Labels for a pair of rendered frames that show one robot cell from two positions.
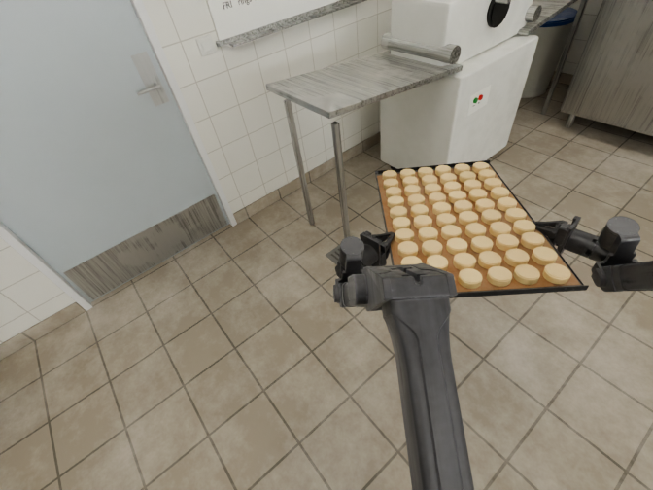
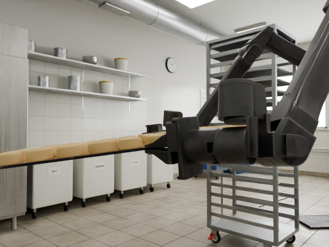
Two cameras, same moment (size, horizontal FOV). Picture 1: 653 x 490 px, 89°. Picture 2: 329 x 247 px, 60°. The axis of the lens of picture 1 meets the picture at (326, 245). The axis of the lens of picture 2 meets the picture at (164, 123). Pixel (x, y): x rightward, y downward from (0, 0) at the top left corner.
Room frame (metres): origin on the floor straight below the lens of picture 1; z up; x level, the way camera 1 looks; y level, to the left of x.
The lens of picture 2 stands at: (0.77, 0.34, 0.99)
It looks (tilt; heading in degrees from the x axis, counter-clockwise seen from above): 2 degrees up; 254
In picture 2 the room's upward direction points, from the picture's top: straight up
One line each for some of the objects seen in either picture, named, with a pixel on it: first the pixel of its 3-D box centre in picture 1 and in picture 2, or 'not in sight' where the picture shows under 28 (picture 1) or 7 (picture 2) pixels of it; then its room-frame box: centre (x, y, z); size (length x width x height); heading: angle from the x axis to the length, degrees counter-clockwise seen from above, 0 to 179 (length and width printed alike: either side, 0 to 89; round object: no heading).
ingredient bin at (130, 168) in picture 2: not in sight; (122, 169); (0.14, -4.19, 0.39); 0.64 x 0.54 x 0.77; 121
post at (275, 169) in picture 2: not in sight; (274, 134); (-0.65, -1.52, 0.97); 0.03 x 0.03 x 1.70; 30
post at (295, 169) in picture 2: not in sight; (295, 133); (-1.04, -1.75, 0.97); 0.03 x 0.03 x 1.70; 30
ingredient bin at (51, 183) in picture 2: not in sight; (41, 180); (1.24, -3.50, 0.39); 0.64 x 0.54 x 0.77; 125
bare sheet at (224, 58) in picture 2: not in sight; (249, 55); (-0.69, -1.91, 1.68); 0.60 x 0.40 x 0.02; 120
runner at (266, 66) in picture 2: not in sight; (240, 71); (-0.52, -1.80, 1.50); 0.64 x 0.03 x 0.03; 120
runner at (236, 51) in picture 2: not in sight; (240, 50); (-0.52, -1.80, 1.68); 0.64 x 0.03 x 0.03; 120
